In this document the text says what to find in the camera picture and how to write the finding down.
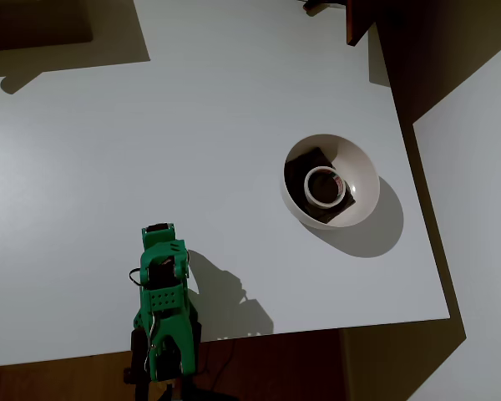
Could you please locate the white tape roll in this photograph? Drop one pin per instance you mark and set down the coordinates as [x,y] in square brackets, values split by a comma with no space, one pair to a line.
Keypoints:
[323,202]

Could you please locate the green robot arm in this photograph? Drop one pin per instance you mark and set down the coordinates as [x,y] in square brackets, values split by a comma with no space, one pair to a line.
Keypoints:
[169,298]

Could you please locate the dark folded cloth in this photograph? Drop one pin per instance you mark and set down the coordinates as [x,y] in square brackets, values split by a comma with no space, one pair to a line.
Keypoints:
[296,173]

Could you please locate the white bowl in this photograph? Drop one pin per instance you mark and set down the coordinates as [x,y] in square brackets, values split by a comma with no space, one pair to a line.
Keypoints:
[361,167]

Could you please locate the brown wooden plank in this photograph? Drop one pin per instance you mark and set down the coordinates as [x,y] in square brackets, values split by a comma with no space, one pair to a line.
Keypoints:
[357,21]

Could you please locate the black camera stand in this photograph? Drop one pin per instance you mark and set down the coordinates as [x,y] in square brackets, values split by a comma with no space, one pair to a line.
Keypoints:
[317,4]

